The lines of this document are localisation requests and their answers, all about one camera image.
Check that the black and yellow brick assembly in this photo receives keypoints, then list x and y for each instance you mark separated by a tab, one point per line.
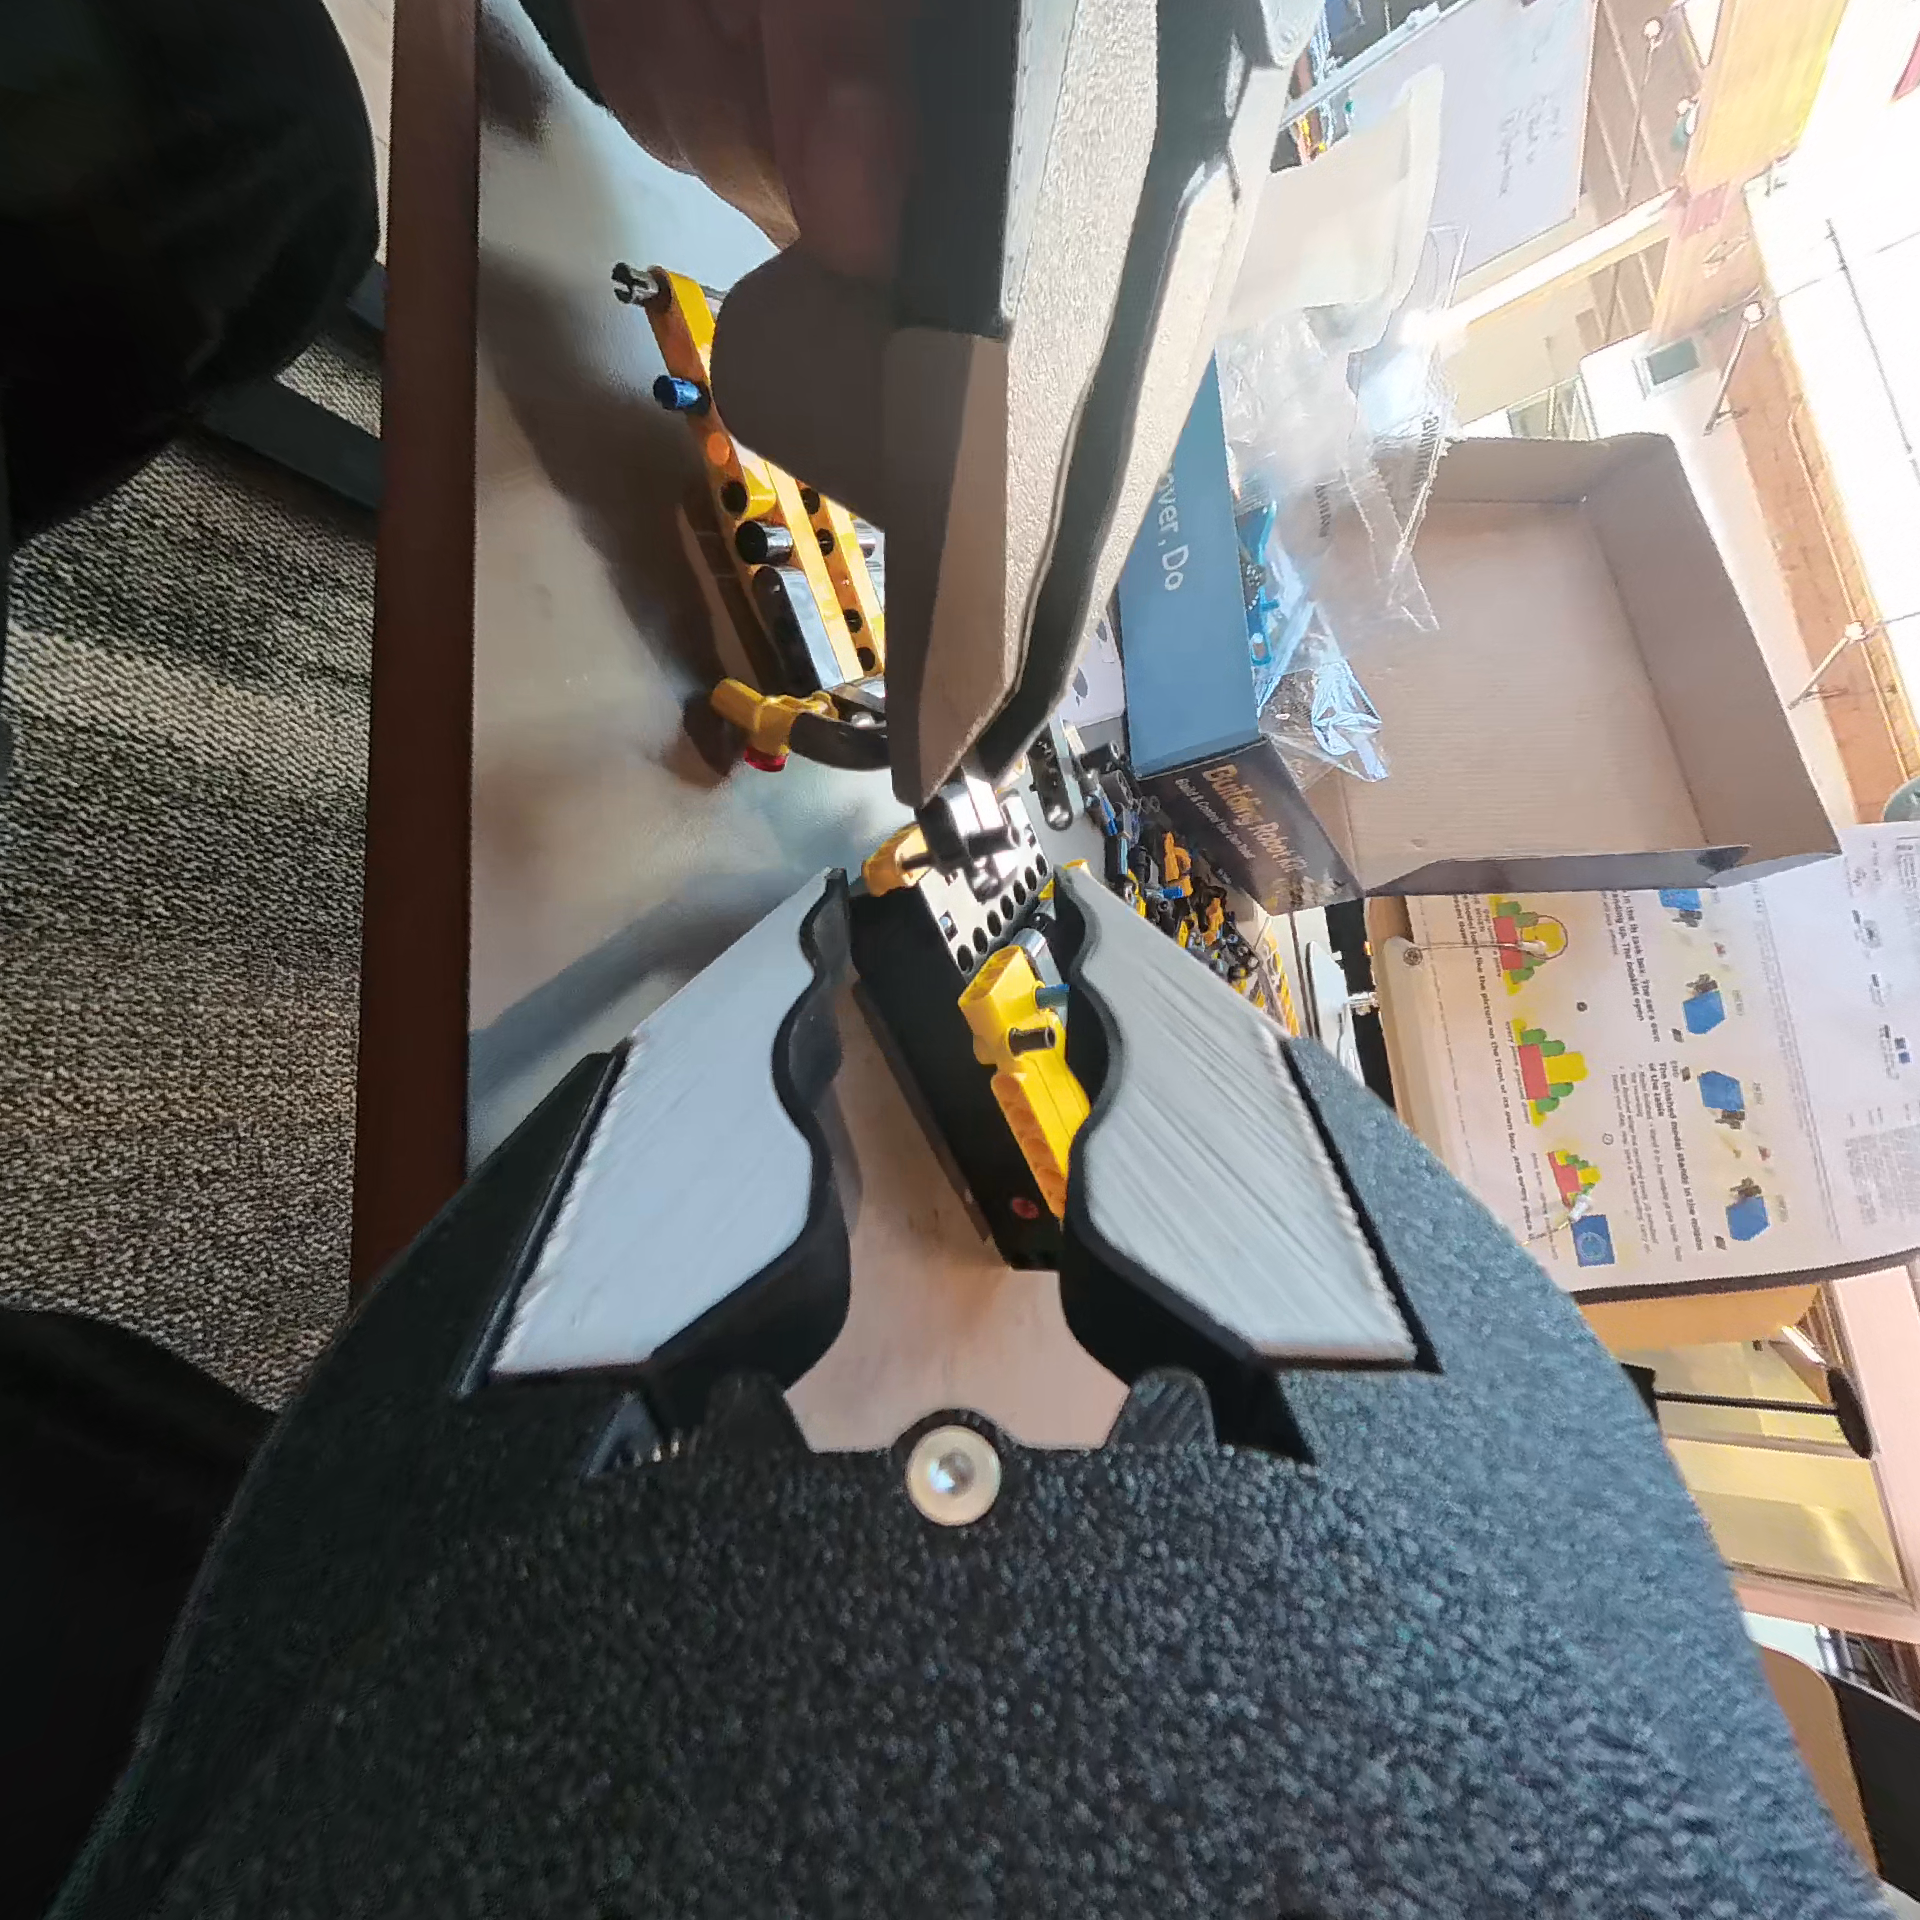
916	958

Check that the small yellow brick connector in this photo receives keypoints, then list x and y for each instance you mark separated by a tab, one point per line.
896	858

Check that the printed sheet with block pictures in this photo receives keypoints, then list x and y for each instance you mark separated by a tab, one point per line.
1649	1081

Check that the pile of loose brick pieces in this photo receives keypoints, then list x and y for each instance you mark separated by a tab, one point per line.
1171	878

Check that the blue cardboard box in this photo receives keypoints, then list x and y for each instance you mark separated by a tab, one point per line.
1186	646

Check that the yellow and grey brick module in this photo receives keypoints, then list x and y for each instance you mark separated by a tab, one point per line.
781	539

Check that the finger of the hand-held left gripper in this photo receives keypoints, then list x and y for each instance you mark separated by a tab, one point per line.
1019	497

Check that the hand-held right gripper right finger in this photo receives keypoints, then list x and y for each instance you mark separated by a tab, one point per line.
1247	1185

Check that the white paper sheet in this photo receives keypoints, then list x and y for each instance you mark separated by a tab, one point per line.
1501	135

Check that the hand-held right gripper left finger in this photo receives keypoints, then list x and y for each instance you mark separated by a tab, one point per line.
675	1185

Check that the clear bag of blue parts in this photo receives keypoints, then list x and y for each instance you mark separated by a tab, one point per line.
1320	453

